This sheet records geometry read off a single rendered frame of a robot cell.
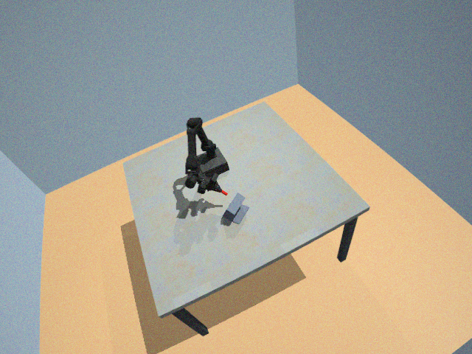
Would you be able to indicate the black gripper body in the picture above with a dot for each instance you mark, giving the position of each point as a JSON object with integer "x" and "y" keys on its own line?
{"x": 210, "y": 180}

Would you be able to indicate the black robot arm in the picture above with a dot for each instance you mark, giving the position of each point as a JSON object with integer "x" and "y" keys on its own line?
{"x": 194, "y": 126}

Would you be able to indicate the grey sloped panel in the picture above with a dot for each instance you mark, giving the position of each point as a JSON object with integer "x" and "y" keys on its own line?
{"x": 236, "y": 211}

